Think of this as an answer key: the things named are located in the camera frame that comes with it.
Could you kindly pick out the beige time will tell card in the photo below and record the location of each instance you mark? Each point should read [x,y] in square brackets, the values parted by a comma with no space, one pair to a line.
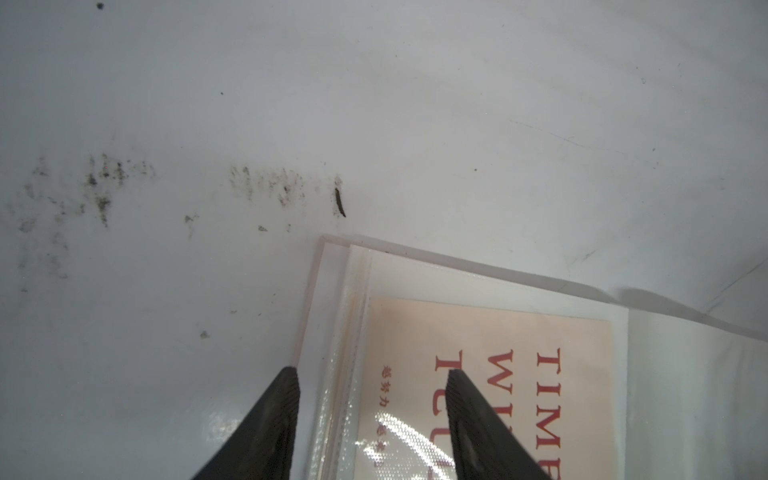
[548,378]

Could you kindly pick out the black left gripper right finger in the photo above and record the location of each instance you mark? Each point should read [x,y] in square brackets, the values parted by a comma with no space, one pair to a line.
[483,448]

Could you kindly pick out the white photo album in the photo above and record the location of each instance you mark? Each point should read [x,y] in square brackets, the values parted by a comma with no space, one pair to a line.
[689,397]

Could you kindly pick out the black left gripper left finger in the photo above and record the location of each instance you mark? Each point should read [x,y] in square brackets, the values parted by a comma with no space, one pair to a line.
[262,445]

